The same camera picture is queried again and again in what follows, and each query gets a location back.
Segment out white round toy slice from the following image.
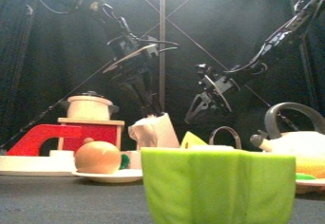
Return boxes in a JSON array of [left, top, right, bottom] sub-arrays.
[[185, 143, 236, 151]]

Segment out small white plate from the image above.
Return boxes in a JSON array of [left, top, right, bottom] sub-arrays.
[[70, 168, 144, 184]]

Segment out yellow toy food piece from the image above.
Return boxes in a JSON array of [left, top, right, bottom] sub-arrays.
[[180, 130, 209, 150]]

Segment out yellow toy corn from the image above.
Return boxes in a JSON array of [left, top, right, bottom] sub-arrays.
[[294, 157, 325, 179]]

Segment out cream toy cooking pot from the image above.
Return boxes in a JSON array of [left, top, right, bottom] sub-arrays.
[[58, 94, 120, 121]]

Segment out green toy vegetable slice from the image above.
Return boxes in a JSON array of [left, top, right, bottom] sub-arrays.
[[294, 172, 316, 181]]

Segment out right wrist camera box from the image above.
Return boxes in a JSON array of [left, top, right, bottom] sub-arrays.
[[193, 64, 220, 86]]

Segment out thin diagonal frame cord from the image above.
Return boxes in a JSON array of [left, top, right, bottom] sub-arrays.
[[121, 0, 272, 109], [0, 0, 212, 150]]

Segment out light green toy vegetable piece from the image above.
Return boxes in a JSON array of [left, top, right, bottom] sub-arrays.
[[139, 147, 296, 224]]

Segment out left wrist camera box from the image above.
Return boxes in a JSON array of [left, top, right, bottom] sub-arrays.
[[106, 34, 140, 59]]

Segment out vertical metal frame pole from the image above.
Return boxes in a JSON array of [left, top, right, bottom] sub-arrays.
[[157, 0, 167, 112]]

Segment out black knob pot lid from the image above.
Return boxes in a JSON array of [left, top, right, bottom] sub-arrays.
[[68, 90, 112, 101]]

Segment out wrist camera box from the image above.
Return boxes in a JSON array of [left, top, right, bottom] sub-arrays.
[[193, 64, 220, 86], [106, 34, 140, 59]]

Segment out wooden red toy stove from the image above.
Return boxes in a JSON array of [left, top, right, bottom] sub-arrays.
[[56, 117, 126, 152]]

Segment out small white toy cube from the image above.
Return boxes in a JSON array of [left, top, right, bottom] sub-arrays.
[[125, 150, 143, 171]]

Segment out white toy carton box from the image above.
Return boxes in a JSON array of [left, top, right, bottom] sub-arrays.
[[126, 112, 183, 150]]

